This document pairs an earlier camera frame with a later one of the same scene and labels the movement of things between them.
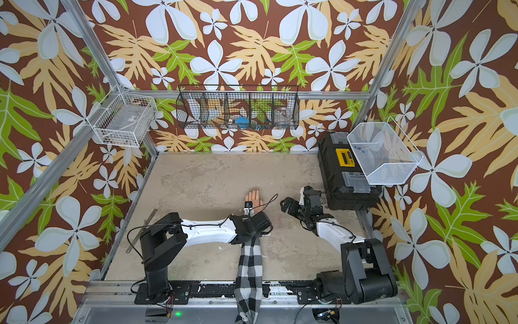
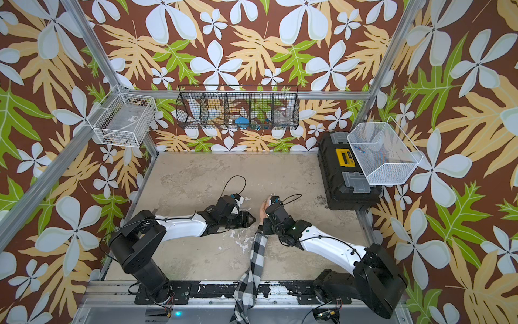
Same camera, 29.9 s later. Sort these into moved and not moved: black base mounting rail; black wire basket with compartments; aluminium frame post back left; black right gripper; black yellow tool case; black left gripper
Moved: black right gripper; black left gripper
Not moved: black wire basket with compartments; aluminium frame post back left; black yellow tool case; black base mounting rail
